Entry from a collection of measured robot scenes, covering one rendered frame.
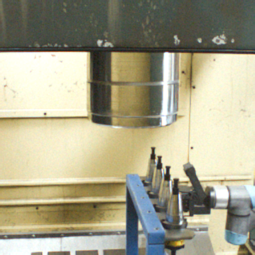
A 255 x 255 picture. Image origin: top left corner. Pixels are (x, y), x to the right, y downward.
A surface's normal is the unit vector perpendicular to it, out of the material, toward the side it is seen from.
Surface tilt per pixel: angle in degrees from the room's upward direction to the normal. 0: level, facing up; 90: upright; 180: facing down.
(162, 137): 90
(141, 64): 90
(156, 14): 90
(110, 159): 90
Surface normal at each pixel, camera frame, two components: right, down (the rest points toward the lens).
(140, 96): 0.15, 0.24
